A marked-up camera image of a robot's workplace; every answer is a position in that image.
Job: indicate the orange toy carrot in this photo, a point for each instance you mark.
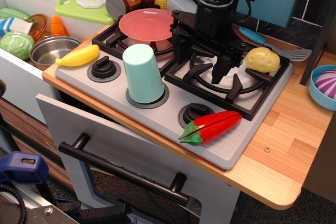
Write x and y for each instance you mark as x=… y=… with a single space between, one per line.
x=57 y=28

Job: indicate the orange transparent bowl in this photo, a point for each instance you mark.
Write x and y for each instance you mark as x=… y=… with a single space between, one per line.
x=39 y=24

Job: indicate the grey oven door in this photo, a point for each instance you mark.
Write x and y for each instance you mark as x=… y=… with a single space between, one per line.
x=211 y=199

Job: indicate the black left burner grate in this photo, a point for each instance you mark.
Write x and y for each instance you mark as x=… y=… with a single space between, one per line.
x=114 y=42

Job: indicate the toy milk carton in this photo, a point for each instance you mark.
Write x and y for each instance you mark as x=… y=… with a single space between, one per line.
x=14 y=24

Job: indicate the green striped toy vegetable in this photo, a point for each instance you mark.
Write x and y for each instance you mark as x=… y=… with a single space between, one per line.
x=9 y=13

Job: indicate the blue plastic bowl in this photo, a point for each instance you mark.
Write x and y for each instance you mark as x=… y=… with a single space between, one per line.
x=317 y=96

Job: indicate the yellow toy potato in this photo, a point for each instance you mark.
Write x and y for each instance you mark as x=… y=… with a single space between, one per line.
x=262 y=59

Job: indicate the yellow toy banana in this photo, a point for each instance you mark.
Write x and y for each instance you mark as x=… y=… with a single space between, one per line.
x=79 y=57

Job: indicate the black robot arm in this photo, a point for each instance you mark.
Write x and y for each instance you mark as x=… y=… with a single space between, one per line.
x=209 y=29

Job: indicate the mint green plastic cup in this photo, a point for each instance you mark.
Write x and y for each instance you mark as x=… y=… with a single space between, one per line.
x=145 y=84

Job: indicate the small steel pot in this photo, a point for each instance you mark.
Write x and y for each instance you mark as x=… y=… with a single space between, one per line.
x=50 y=48

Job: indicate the toy fried egg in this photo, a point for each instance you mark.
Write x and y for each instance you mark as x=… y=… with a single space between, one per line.
x=94 y=4

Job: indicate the blue handled grey spatula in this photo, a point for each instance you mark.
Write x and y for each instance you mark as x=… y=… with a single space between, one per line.
x=297 y=55

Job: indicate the grey toy stove top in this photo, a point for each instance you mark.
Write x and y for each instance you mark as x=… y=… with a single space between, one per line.
x=161 y=115

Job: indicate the green toy cabbage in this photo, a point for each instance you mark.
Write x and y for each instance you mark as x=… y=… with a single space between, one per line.
x=18 y=44

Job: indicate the black stove knob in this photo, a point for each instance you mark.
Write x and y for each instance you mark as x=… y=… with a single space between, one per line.
x=104 y=70
x=191 y=112

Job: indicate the black left stove knob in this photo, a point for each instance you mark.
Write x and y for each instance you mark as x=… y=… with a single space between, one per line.
x=104 y=70

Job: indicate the red toy chili pepper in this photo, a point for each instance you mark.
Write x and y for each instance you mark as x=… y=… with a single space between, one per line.
x=209 y=127

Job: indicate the black oven door handle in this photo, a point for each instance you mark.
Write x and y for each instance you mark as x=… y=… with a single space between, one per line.
x=173 y=193

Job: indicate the blue clamp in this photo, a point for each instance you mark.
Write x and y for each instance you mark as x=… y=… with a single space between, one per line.
x=23 y=168

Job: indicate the pink plastic plate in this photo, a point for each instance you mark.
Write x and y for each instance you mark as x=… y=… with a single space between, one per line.
x=149 y=24

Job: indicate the purple white toy onion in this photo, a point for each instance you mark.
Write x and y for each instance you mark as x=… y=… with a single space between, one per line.
x=325 y=83

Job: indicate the black right stove knob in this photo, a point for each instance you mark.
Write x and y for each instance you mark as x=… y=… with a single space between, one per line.
x=191 y=112

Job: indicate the black burner grate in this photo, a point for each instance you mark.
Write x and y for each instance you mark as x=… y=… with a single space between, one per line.
x=242 y=89
x=114 y=42

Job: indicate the toy soup can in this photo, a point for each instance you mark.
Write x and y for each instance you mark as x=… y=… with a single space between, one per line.
x=117 y=8

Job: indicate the green plastic cutting board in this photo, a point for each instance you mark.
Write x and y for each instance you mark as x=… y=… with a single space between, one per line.
x=69 y=8

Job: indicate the black right burner grate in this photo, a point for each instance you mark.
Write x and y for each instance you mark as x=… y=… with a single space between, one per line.
x=242 y=89

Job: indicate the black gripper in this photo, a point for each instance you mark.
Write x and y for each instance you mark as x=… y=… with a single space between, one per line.
x=226 y=46

